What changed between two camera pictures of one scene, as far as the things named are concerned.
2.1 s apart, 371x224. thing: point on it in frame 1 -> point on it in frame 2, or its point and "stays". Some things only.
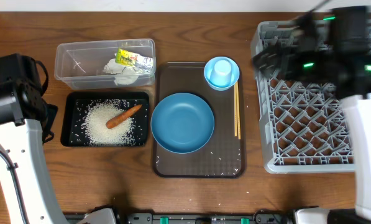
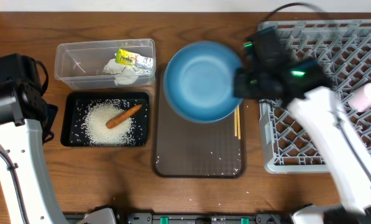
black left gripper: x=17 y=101 stays
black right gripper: x=284 y=58 -> x=243 y=84
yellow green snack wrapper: x=126 y=58 stays
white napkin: x=125 y=75 stays
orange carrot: x=120 y=117 stays
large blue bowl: x=183 y=123 -> x=199 y=83
